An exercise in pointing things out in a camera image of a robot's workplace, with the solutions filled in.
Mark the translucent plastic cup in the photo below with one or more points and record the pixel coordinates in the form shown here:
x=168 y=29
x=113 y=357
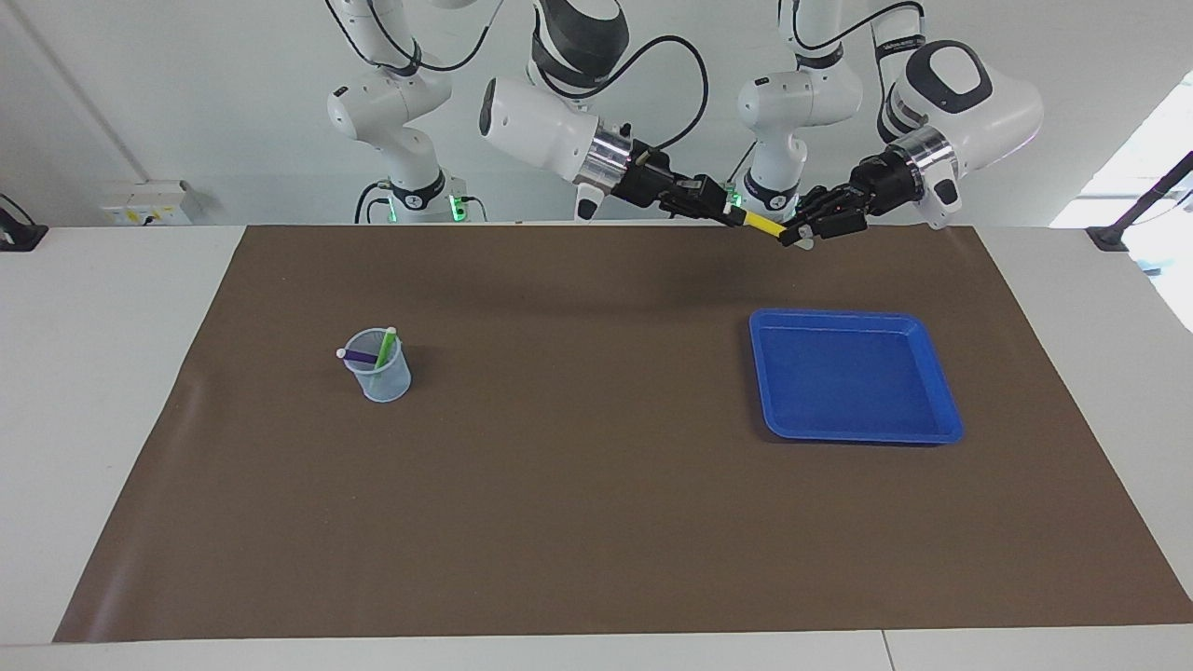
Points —
x=396 y=384

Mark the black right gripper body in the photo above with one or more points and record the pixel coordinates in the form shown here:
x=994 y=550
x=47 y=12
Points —
x=652 y=177

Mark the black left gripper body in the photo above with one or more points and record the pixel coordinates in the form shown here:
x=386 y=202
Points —
x=881 y=182

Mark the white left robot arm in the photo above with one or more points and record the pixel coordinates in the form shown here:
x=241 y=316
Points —
x=988 y=102

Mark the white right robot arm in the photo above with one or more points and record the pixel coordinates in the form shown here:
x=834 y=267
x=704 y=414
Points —
x=536 y=121

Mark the brown table mat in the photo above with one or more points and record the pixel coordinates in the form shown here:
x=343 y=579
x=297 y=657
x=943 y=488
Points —
x=596 y=513

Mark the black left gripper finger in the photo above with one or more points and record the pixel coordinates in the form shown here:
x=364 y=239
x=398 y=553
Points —
x=829 y=203
x=834 y=225

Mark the white wall socket box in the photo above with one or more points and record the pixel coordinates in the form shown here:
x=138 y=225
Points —
x=144 y=205

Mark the black clamp with pole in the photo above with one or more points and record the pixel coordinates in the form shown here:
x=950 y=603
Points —
x=1142 y=210

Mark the purple marker pen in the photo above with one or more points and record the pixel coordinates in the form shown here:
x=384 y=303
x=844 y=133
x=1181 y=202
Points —
x=359 y=356

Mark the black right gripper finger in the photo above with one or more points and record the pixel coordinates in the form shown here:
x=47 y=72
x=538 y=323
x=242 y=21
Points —
x=722 y=194
x=725 y=218

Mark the yellow marker pen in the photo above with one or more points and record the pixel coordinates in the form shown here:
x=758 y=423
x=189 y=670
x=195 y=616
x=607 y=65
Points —
x=764 y=225

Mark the blue plastic tray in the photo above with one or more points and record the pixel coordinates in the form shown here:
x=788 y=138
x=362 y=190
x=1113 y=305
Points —
x=853 y=377

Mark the black table clamp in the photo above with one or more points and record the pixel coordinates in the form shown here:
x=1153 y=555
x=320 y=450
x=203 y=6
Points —
x=19 y=233

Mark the green marker pen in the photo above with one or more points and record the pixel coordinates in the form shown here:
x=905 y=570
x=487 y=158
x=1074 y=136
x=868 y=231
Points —
x=385 y=347

